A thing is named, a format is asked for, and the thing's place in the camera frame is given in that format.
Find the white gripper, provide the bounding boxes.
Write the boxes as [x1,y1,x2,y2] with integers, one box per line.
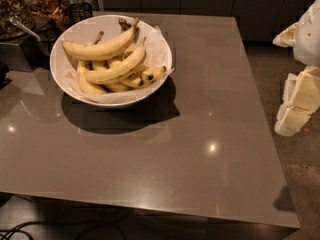
[274,66,320,136]

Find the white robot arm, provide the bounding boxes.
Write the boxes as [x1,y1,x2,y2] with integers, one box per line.
[273,0,320,137]

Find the spotted yellow banana right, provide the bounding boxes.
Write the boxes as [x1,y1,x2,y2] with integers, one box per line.
[121,66,166,89]

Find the white ceramic bowl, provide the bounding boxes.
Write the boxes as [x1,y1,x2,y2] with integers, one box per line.
[49,14,173,109]

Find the glass jar of dried fruit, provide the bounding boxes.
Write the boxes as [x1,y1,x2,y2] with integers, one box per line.
[27,0,72,31]

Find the glass jar of granola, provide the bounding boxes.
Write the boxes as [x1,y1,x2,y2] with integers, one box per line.
[0,0,35,40]

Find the black wire basket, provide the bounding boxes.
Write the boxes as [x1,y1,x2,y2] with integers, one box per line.
[69,2,93,23]

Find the black floor cable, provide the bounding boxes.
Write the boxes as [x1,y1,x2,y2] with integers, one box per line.
[0,221,41,240]

